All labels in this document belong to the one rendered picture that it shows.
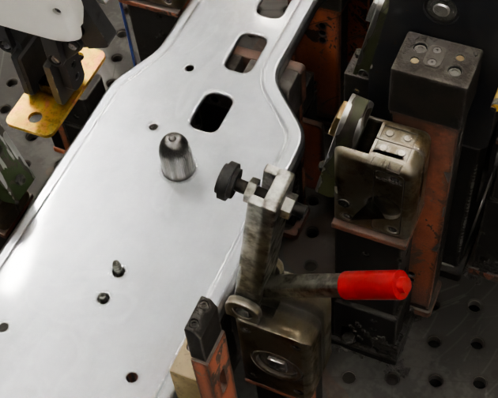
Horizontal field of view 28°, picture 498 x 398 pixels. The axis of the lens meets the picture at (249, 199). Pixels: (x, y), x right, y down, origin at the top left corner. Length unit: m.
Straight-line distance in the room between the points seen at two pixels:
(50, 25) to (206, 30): 0.48
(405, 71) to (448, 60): 0.04
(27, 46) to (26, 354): 0.31
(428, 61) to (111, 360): 0.38
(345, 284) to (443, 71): 0.23
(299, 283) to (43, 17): 0.30
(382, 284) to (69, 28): 0.29
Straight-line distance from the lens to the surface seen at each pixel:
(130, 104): 1.03
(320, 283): 0.76
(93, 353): 0.88
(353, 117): 0.86
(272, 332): 0.81
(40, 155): 1.41
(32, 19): 0.63
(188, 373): 0.79
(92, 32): 0.64
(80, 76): 0.70
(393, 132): 0.90
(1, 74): 1.53
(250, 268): 0.76
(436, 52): 0.90
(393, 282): 0.72
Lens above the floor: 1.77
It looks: 55 degrees down
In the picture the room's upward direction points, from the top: 7 degrees counter-clockwise
